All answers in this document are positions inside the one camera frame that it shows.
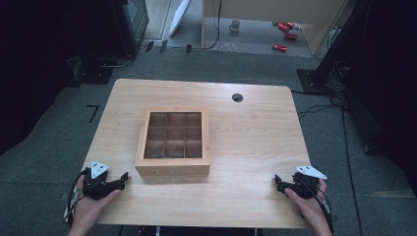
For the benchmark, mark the white board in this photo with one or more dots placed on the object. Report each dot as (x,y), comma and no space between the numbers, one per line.
(179,14)

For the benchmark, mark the wooden compartment box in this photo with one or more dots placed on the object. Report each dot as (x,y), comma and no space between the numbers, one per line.
(141,137)

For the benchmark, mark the grey mug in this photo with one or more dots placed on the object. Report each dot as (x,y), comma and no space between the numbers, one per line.
(234,26)

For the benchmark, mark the dark monitor cabinet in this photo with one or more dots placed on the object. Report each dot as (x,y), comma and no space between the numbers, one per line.
(131,23)

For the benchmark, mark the person's right hand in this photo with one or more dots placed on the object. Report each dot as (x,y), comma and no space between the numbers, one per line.
(309,208)

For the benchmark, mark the black slanted stand post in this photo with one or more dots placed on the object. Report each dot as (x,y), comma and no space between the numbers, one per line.
(341,42)

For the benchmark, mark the black floor tape piece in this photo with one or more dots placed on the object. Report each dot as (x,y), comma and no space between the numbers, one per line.
(188,48)
(163,46)
(149,46)

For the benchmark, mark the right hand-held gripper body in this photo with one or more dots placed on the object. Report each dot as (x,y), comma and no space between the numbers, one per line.
(305,188)

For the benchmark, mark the person's left hand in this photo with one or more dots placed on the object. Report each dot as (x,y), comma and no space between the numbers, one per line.
(88,209)

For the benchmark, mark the metal table leg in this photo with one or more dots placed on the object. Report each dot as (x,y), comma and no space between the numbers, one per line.
(158,231)

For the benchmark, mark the black stand base plate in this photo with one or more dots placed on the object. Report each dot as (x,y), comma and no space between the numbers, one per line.
(309,83)
(93,77)

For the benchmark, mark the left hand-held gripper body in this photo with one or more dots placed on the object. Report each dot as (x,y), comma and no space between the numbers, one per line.
(97,188)

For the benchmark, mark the red can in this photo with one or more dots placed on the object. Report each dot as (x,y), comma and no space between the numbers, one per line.
(279,48)
(290,36)
(290,25)
(283,27)

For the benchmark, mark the black corner floor tape mark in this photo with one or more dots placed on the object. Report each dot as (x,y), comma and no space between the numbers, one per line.
(94,113)

